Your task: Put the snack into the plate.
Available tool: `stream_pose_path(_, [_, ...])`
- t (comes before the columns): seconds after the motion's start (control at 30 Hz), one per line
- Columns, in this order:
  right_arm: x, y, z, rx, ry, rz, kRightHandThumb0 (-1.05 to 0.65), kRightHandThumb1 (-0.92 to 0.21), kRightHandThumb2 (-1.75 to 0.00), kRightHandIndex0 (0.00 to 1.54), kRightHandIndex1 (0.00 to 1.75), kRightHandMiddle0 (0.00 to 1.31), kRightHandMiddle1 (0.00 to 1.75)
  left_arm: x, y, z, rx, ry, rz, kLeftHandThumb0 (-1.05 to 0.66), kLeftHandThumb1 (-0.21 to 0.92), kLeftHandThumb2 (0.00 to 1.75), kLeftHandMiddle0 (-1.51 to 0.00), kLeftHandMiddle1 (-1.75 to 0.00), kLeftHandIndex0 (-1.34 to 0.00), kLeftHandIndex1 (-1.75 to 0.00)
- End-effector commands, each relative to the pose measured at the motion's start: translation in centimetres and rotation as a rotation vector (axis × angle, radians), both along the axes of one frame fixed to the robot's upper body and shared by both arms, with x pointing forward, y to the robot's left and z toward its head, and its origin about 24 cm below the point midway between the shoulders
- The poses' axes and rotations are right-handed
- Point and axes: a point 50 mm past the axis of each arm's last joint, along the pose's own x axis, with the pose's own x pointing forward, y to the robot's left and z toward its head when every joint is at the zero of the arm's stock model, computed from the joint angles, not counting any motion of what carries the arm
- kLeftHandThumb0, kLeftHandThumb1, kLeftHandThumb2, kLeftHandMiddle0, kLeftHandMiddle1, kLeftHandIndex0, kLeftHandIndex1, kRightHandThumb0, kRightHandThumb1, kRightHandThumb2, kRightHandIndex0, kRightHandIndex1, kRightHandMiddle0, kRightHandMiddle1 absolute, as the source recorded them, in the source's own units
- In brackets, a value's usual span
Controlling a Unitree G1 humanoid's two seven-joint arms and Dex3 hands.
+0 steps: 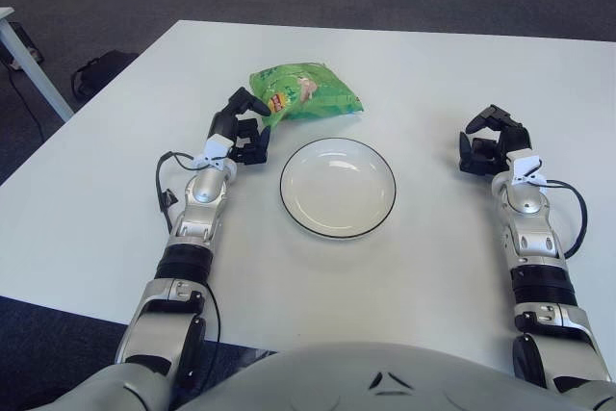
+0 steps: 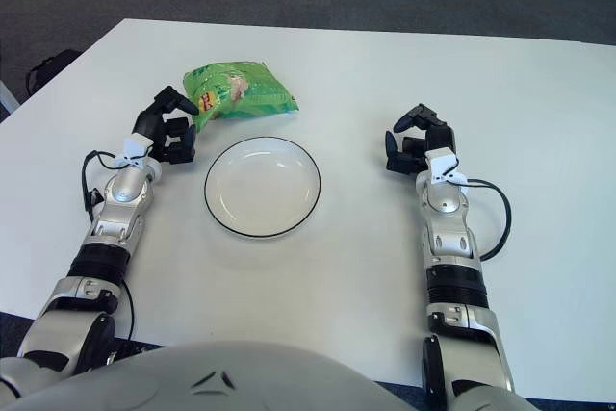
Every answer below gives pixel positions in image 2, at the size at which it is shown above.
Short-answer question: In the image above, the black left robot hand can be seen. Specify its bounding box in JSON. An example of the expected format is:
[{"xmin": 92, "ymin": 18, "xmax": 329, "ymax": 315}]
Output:
[{"xmin": 130, "ymin": 85, "xmax": 201, "ymax": 165}]

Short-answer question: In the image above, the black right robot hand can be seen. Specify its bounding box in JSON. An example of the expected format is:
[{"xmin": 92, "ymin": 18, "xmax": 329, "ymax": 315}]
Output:
[{"xmin": 383, "ymin": 103, "xmax": 456, "ymax": 174}]

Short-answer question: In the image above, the green snack bag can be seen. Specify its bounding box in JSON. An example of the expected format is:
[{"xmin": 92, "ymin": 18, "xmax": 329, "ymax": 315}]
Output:
[{"xmin": 182, "ymin": 60, "xmax": 300, "ymax": 136}]

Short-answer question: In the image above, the white plate with black rim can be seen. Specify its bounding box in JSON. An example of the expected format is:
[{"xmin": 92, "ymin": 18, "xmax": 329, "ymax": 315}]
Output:
[{"xmin": 203, "ymin": 136, "xmax": 322, "ymax": 240}]

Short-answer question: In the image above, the black bag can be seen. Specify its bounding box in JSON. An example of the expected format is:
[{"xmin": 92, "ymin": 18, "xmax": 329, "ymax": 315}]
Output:
[{"xmin": 24, "ymin": 48, "xmax": 83, "ymax": 94}]

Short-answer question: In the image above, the white furniture leg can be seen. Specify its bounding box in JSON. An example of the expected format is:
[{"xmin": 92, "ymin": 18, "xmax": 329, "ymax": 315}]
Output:
[{"xmin": 0, "ymin": 79, "xmax": 20, "ymax": 116}]

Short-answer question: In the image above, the silver robot torso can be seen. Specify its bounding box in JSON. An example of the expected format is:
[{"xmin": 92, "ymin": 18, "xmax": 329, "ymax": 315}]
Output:
[{"xmin": 0, "ymin": 339, "xmax": 420, "ymax": 411}]

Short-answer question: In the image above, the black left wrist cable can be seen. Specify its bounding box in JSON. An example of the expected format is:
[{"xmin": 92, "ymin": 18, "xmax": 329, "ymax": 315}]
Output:
[{"xmin": 80, "ymin": 149, "xmax": 127, "ymax": 213}]

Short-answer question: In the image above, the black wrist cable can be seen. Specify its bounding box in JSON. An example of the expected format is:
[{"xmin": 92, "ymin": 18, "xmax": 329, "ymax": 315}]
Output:
[
  {"xmin": 454, "ymin": 178, "xmax": 512, "ymax": 262},
  {"xmin": 80, "ymin": 149, "xmax": 127, "ymax": 213}
]

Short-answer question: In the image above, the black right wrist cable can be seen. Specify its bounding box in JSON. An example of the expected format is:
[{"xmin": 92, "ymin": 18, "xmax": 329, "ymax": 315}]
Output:
[{"xmin": 454, "ymin": 178, "xmax": 512, "ymax": 262}]

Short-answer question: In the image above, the black left elbow cable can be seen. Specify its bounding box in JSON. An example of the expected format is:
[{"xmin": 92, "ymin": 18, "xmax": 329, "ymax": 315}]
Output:
[{"xmin": 117, "ymin": 279, "xmax": 137, "ymax": 341}]

